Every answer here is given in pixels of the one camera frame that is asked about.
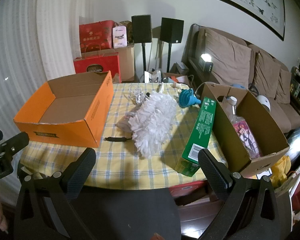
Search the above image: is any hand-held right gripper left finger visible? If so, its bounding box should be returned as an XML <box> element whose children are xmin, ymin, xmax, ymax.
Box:
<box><xmin>14</xmin><ymin>148</ymin><xmax>97</xmax><ymax>240</ymax></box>

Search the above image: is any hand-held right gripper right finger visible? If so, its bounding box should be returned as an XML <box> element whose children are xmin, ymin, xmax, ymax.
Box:
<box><xmin>197</xmin><ymin>148</ymin><xmax>293</xmax><ymax>240</ymax></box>

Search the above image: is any orange cardboard box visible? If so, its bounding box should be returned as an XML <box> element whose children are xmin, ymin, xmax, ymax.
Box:
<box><xmin>13</xmin><ymin>70</ymin><xmax>114</xmax><ymax>148</ymax></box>

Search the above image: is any green toothpaste box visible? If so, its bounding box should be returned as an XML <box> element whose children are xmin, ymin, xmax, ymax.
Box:
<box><xmin>175</xmin><ymin>97</ymin><xmax>217</xmax><ymax>177</ymax></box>

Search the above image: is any clear plastic bottle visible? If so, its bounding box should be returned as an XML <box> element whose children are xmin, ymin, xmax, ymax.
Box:
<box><xmin>224</xmin><ymin>96</ymin><xmax>243</xmax><ymax>125</ymax></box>

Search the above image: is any blue funnel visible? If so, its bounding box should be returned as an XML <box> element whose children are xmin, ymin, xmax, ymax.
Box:
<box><xmin>179</xmin><ymin>88</ymin><xmax>202</xmax><ymax>108</ymax></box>

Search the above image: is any white fluffy duster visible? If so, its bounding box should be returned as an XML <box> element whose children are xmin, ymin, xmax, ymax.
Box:
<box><xmin>129</xmin><ymin>81</ymin><xmax>178</xmax><ymax>159</ymax></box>

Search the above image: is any white cable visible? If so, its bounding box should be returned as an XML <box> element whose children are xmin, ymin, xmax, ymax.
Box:
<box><xmin>128</xmin><ymin>84</ymin><xmax>147</xmax><ymax>104</ymax></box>

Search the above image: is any red flat box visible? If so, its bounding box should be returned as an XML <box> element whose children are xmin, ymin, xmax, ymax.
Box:
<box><xmin>169</xmin><ymin>182</ymin><xmax>210</xmax><ymax>200</ymax></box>

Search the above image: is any pink printed packet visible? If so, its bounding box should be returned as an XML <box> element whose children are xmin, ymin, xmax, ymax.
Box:
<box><xmin>231</xmin><ymin>121</ymin><xmax>263</xmax><ymax>159</ymax></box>

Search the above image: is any yellow checked tablecloth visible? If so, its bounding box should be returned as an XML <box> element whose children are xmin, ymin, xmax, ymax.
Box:
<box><xmin>22</xmin><ymin>81</ymin><xmax>228</xmax><ymax>189</ymax></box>

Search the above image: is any yellow plastic bag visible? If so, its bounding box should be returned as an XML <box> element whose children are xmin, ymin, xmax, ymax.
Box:
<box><xmin>270</xmin><ymin>155</ymin><xmax>292</xmax><ymax>188</ymax></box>

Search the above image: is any white dome object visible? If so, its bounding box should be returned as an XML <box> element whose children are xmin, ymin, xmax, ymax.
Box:
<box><xmin>255</xmin><ymin>95</ymin><xmax>272</xmax><ymax>113</ymax></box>

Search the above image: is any white curtain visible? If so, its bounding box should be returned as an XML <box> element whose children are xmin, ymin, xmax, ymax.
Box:
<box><xmin>0</xmin><ymin>0</ymin><xmax>82</xmax><ymax>205</ymax></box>

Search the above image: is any brown sofa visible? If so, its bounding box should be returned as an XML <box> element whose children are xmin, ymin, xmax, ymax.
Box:
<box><xmin>181</xmin><ymin>24</ymin><xmax>300</xmax><ymax>133</ymax></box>

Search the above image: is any red paper gift bag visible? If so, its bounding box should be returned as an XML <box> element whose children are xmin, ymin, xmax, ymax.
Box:
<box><xmin>73</xmin><ymin>52</ymin><xmax>122</xmax><ymax>83</ymax></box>

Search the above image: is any small desk lamp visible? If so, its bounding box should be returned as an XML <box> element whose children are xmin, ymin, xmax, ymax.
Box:
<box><xmin>199</xmin><ymin>54</ymin><xmax>214</xmax><ymax>72</ymax></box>

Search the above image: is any small beige cushion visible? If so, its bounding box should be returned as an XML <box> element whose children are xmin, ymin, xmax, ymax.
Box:
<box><xmin>275</xmin><ymin>68</ymin><xmax>292</xmax><ymax>104</ymax></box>

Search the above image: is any medium beige cushion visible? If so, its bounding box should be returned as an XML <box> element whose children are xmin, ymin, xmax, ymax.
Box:
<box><xmin>253</xmin><ymin>51</ymin><xmax>289</xmax><ymax>98</ymax></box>

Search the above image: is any large beige cushion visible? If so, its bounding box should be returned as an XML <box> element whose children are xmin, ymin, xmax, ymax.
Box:
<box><xmin>202</xmin><ymin>27</ymin><xmax>252</xmax><ymax>88</ymax></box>

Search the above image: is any large brown cardboard box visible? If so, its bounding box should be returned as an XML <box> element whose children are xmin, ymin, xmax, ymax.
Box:
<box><xmin>81</xmin><ymin>44</ymin><xmax>135</xmax><ymax>83</ymax></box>

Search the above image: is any red gift box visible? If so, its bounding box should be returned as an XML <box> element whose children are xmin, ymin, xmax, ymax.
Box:
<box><xmin>79</xmin><ymin>20</ymin><xmax>115</xmax><ymax>53</ymax></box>

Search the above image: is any pink tissue pack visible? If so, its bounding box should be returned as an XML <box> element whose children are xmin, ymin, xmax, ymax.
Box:
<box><xmin>112</xmin><ymin>25</ymin><xmax>127</xmax><ymax>49</ymax></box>

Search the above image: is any patterned brown pack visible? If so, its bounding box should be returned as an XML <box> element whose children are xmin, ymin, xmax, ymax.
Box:
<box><xmin>120</xmin><ymin>20</ymin><xmax>133</xmax><ymax>43</ymax></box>

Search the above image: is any white power cord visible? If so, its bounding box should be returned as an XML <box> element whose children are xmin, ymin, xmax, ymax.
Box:
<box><xmin>194</xmin><ymin>82</ymin><xmax>208</xmax><ymax>93</ymax></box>

